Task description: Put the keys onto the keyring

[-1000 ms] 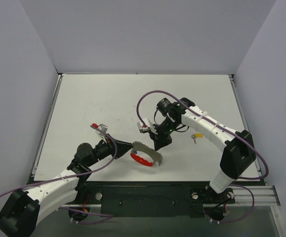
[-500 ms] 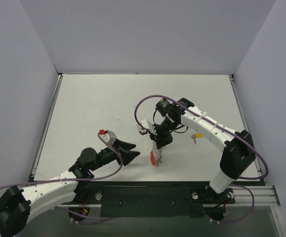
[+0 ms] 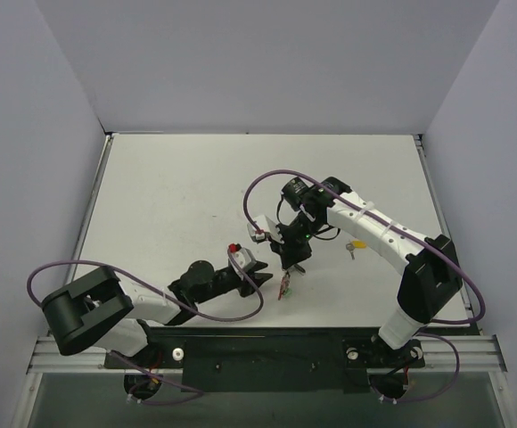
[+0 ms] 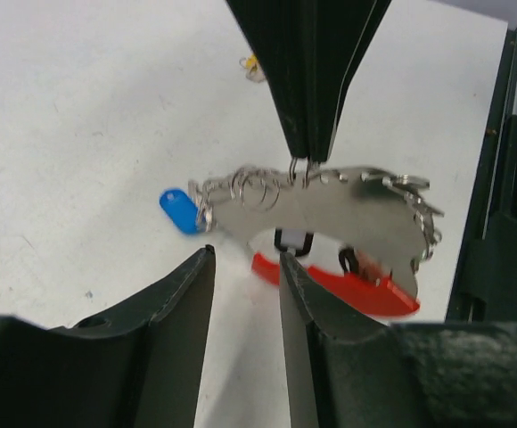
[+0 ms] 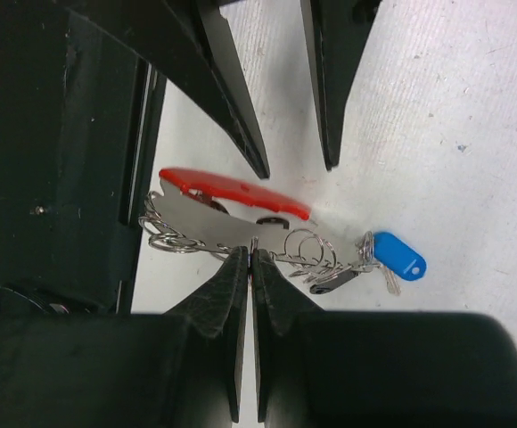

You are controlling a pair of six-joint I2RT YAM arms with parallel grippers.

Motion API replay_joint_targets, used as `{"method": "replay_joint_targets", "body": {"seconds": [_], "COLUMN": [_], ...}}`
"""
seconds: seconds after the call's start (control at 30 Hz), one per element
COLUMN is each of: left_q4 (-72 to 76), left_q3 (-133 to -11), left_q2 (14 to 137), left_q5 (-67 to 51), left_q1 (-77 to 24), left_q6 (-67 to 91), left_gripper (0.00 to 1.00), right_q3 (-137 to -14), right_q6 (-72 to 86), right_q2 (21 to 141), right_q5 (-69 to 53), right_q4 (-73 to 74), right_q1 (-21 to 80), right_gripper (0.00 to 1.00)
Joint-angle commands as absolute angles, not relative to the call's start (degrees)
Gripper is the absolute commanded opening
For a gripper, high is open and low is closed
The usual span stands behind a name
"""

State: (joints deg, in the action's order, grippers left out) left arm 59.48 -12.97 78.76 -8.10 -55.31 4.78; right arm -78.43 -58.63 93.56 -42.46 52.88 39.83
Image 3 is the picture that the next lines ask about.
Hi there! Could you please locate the keyring bunch with coloured tags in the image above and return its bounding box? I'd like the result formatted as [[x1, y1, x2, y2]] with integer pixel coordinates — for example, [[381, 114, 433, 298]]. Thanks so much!
[[277, 264, 306, 300]]

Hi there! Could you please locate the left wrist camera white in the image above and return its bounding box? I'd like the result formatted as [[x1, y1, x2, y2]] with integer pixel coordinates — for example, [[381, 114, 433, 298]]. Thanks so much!
[[227, 243, 257, 279]]

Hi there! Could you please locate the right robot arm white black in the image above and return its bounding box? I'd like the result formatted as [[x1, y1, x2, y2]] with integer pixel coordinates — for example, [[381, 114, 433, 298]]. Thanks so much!
[[257, 177, 463, 365]]

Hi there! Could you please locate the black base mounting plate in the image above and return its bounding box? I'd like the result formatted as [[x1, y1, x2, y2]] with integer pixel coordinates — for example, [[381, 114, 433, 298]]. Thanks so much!
[[97, 327, 427, 398]]

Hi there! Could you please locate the key with yellow tag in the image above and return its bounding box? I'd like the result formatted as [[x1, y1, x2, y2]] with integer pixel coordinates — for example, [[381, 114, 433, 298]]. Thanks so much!
[[345, 240, 367, 260]]

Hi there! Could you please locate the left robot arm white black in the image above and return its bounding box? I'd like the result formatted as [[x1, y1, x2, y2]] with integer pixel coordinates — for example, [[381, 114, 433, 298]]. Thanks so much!
[[40, 250, 273, 367]]

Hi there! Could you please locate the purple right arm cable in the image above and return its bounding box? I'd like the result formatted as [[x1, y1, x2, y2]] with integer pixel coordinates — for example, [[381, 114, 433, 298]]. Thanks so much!
[[242, 168, 486, 406]]

